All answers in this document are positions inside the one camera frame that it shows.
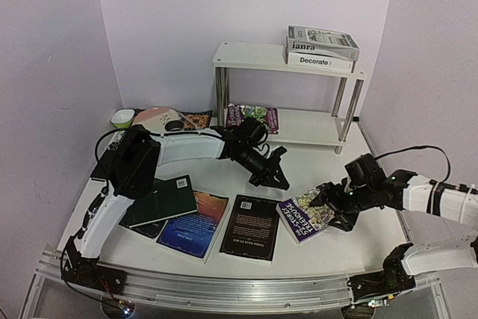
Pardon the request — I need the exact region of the brown Decorate book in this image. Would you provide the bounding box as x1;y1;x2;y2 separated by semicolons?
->
285;48;356;73

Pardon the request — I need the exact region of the patterned placemat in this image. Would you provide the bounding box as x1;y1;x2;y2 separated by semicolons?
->
106;108;214;152

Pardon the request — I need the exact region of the dark blue paperback book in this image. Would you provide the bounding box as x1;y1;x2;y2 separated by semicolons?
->
118;176;169;241

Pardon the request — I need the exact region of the black paperback book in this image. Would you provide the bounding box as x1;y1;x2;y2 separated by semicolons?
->
220;194;280;264

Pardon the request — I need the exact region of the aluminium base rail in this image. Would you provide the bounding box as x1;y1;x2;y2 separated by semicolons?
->
35;251;440;309

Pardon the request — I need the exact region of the glass cup with brown band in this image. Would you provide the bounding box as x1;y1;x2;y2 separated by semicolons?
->
164;120;184;132

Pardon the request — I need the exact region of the dark green hardcover book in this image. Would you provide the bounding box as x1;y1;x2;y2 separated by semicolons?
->
120;175;198;228

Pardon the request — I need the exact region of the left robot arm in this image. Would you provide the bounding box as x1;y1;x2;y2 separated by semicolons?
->
60;118;290;294

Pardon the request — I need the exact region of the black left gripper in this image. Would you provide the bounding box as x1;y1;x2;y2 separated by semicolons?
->
238;143;291;190

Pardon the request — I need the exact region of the black notebook with barcode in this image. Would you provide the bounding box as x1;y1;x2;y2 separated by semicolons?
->
90;149;115;181

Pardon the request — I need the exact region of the grey photo cover book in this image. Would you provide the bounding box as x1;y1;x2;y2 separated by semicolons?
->
286;25;360;61

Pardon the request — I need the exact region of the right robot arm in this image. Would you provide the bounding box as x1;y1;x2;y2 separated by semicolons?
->
311;153;477;304

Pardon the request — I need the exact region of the white two-tier shelf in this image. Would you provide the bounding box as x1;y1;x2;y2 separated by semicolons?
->
213;42;368;154

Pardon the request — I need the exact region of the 52-Storey Treehouse book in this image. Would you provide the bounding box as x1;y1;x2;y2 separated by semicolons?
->
276;185;335;244

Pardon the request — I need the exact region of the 117-Storey Treehouse book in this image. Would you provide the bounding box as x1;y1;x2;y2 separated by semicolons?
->
226;104;279;134

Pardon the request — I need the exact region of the blue orange paperback book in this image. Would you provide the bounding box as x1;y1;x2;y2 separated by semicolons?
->
156;191;229;264

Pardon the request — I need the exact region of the white pink plate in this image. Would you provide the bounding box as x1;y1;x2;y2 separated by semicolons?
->
131;107;183;133

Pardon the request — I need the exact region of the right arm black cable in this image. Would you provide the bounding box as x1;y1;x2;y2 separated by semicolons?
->
373;143;451;185

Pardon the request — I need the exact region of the green bowl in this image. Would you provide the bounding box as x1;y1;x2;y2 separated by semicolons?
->
111;109;135;128

